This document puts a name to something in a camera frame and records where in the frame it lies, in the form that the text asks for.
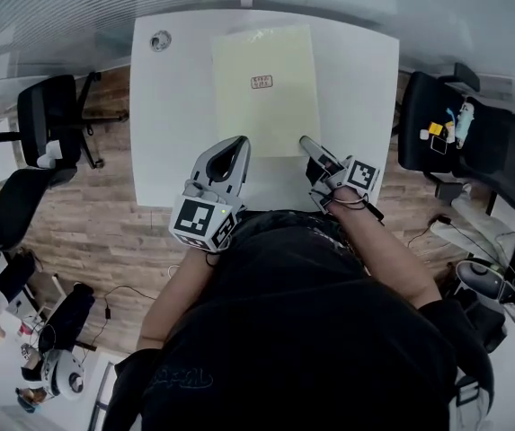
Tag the black and white pouch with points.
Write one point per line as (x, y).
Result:
(439, 144)

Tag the black bag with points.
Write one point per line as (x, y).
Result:
(66, 314)

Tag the person's left forearm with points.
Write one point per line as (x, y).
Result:
(176, 294)

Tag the person's black shirt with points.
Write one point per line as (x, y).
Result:
(293, 339)

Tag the blue and white packet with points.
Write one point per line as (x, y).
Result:
(464, 119)

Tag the pale yellow item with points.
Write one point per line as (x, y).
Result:
(263, 115)

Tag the white table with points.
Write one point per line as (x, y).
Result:
(171, 119)

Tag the white spare gripper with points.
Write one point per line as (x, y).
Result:
(66, 373)

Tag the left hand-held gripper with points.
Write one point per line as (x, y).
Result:
(194, 218)

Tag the black office chair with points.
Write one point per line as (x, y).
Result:
(10, 204)
(46, 115)
(499, 151)

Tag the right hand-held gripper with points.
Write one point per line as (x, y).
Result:
(360, 175)

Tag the black power adapter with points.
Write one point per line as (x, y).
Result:
(448, 191)

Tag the grey spare gripper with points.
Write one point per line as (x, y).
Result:
(486, 281)

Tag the yellow small box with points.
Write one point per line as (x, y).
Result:
(434, 128)

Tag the person's right forearm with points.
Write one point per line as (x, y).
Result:
(383, 254)

